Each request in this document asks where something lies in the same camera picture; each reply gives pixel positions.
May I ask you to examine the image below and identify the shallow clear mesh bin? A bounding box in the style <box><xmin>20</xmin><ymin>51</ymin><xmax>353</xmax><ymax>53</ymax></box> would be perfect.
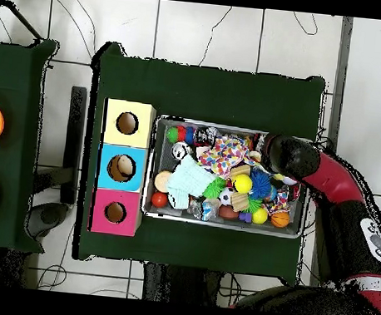
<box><xmin>140</xmin><ymin>115</ymin><xmax>317</xmax><ymax>240</ymax></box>

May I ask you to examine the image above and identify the wooden box with three holes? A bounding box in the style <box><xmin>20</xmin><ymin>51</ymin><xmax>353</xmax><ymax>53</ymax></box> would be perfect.
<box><xmin>89</xmin><ymin>97</ymin><xmax>158</xmax><ymax>239</ymax></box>

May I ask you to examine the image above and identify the crushed silver can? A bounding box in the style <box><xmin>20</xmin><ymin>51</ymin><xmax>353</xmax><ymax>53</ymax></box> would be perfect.
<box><xmin>171</xmin><ymin>141</ymin><xmax>192</xmax><ymax>162</ymax></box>

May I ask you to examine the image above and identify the mint green cloth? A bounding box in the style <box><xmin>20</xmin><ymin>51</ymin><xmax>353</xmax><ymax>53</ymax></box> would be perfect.
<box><xmin>164</xmin><ymin>153</ymin><xmax>221</xmax><ymax>214</ymax></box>

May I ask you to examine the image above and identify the colourful polka dot cloth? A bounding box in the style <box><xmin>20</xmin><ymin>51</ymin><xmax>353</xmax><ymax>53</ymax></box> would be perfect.
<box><xmin>195</xmin><ymin>132</ymin><xmax>255</xmax><ymax>182</ymax></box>

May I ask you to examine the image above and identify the toy hamburger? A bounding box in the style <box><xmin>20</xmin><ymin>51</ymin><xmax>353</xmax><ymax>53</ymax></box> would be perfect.
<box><xmin>153</xmin><ymin>170</ymin><xmax>175</xmax><ymax>194</ymax></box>

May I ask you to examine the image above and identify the red ball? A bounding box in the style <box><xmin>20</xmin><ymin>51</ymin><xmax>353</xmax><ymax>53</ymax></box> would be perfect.
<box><xmin>150</xmin><ymin>189</ymin><xmax>171</xmax><ymax>209</ymax></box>

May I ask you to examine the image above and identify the crushed clear plastic bottle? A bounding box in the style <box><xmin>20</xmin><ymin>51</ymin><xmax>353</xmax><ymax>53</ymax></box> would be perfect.
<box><xmin>187</xmin><ymin>197</ymin><xmax>218</xmax><ymax>224</ymax></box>

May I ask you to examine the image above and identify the large yellow ball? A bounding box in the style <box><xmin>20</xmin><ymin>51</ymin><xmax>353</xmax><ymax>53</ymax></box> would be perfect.
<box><xmin>232</xmin><ymin>173</ymin><xmax>255</xmax><ymax>195</ymax></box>

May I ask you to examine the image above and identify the dark green table cloth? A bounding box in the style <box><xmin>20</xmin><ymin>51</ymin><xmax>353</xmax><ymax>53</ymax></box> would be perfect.
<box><xmin>0</xmin><ymin>34</ymin><xmax>60</xmax><ymax>254</ymax></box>
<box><xmin>72</xmin><ymin>40</ymin><xmax>329</xmax><ymax>287</ymax></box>

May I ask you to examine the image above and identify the blue spiky ball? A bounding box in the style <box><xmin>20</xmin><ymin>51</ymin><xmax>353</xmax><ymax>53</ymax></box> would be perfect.
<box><xmin>249</xmin><ymin>170</ymin><xmax>275</xmax><ymax>202</ymax></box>

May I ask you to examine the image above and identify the orange toy basketball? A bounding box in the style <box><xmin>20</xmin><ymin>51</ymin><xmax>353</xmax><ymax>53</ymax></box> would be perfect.
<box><xmin>268</xmin><ymin>209</ymin><xmax>291</xmax><ymax>229</ymax></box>

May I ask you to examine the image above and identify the black stand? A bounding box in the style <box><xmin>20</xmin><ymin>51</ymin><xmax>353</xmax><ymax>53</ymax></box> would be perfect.
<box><xmin>58</xmin><ymin>85</ymin><xmax>90</xmax><ymax>206</ymax></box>

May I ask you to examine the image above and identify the black cable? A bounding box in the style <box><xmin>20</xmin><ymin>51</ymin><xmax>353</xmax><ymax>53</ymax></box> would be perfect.
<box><xmin>199</xmin><ymin>3</ymin><xmax>235</xmax><ymax>69</ymax></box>

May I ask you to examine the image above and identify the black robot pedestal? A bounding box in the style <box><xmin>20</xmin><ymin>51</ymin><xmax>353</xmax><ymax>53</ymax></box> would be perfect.
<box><xmin>139</xmin><ymin>262</ymin><xmax>227</xmax><ymax>308</ymax></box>

